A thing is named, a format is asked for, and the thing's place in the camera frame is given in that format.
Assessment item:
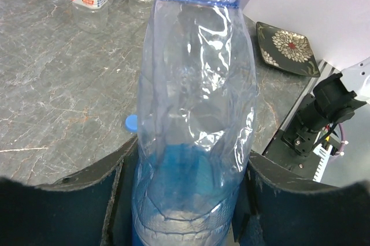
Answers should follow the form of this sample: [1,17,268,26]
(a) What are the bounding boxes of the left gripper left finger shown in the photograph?
[1,136,138,245]

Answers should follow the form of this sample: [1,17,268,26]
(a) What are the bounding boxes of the blue cap water bottle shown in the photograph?
[132,0,257,245]

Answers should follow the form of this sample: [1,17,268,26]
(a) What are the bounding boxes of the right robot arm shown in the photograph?
[282,59,369,156]

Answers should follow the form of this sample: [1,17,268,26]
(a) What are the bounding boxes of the black floral square plate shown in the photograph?
[256,22,320,78]

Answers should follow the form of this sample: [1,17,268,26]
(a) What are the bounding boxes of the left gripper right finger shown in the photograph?
[232,152,369,245]

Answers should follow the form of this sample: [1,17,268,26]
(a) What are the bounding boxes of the blue bottle cap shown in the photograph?
[124,114,138,133]

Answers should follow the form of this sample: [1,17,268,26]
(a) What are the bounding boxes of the white cable duct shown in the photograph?
[313,140,337,182]

